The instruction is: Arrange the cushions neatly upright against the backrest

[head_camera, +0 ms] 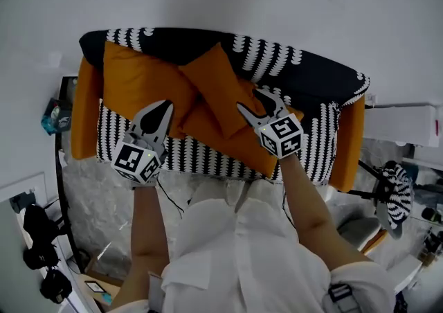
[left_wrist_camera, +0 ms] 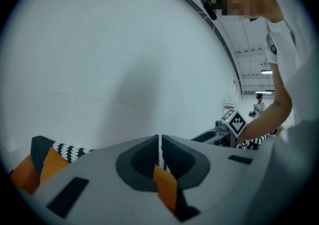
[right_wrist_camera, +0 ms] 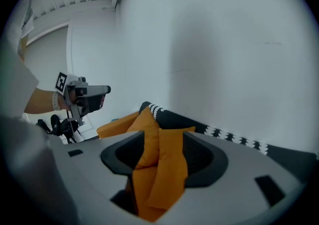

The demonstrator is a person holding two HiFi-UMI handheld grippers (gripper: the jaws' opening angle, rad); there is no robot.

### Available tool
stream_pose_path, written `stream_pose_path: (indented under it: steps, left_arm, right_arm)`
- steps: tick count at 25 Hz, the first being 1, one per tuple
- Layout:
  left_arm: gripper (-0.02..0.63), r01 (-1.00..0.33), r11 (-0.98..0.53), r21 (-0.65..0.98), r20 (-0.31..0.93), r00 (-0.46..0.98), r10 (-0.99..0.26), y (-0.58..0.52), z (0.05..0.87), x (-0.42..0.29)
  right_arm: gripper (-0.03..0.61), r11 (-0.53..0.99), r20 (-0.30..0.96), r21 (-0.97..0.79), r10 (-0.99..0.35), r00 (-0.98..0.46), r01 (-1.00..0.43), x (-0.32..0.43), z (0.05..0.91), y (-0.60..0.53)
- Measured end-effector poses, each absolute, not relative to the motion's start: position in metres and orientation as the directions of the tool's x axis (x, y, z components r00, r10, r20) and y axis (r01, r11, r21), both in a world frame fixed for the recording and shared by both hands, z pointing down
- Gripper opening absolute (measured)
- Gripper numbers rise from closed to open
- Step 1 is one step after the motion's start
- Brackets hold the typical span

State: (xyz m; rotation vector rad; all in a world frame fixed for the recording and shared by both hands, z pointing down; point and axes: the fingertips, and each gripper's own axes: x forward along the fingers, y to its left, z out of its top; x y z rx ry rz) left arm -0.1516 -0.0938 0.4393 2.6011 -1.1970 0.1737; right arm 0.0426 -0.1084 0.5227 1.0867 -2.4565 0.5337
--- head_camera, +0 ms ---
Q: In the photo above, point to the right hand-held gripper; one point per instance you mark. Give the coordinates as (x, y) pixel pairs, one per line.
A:
(284, 135)

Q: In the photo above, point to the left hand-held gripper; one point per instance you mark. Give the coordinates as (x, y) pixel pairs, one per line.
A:
(133, 161)

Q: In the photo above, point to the person's right forearm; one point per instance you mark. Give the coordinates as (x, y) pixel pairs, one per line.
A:
(301, 194)

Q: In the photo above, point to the person's left forearm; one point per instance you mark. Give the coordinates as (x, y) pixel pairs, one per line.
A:
(149, 221)

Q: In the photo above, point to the person's beige trousers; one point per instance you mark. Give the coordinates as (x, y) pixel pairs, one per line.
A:
(214, 190)

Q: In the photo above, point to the black side table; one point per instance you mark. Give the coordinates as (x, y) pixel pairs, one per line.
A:
(67, 88)

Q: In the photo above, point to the teal printed bag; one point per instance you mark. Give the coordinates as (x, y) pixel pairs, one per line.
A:
(57, 117)

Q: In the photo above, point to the white appliance with red label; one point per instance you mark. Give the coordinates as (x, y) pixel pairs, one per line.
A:
(398, 124)

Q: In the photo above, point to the grey padded chair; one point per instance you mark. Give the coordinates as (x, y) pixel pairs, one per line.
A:
(356, 232)

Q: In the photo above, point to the black bag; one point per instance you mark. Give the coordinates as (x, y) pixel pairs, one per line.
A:
(39, 258)
(38, 221)
(55, 287)

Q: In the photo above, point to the small grey device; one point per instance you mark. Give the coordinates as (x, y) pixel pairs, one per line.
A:
(22, 201)

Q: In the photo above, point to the person's white shirt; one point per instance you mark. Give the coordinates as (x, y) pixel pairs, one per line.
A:
(242, 263)

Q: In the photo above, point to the black white patterned cloth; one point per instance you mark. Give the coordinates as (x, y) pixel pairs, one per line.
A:
(398, 194)

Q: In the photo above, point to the teal fabric item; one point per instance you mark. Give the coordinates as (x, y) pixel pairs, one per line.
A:
(410, 171)

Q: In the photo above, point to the brown cardboard box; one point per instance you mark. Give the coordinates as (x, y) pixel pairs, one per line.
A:
(110, 278)

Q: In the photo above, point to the small black framed tablet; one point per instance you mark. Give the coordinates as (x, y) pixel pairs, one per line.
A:
(95, 286)

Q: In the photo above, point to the blue grey fabric item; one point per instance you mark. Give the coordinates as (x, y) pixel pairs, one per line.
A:
(429, 195)

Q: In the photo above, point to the white side table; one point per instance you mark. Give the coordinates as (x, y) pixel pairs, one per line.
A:
(14, 252)

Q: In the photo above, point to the white low table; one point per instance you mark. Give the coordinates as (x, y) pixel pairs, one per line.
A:
(408, 270)

